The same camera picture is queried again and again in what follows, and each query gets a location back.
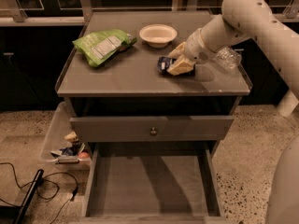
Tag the white paper bowl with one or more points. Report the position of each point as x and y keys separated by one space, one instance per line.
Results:
x=158 y=35

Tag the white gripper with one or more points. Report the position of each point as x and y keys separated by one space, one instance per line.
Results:
x=196 y=47

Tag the clear plastic storage bin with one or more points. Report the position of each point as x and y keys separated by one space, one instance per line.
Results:
x=54 y=140

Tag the open grey middle drawer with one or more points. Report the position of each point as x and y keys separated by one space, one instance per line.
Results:
x=152 y=183

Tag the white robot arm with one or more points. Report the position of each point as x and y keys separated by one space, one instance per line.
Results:
x=238 y=21

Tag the snack items in bin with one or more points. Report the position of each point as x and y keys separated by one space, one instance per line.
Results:
x=74 y=153

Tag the metal railing frame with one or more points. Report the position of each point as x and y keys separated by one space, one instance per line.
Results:
x=15 y=13

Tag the green chip bag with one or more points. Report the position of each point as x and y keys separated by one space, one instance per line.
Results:
x=99 y=46

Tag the grey top drawer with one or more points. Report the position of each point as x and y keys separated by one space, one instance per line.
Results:
x=137 y=129

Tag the dark blue rxbar wrapper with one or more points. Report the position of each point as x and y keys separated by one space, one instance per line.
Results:
x=164 y=63

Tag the brass drawer knob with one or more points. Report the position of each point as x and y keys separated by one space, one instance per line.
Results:
x=153 y=131

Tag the grey wooden nightstand cabinet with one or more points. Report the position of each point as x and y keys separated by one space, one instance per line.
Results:
x=129 y=85

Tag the black stand leg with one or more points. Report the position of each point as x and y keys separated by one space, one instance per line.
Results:
x=21 y=210

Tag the clear plastic water bottle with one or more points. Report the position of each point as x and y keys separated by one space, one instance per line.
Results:
x=228 y=59

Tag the white post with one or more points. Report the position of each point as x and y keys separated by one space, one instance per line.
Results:
x=287 y=104

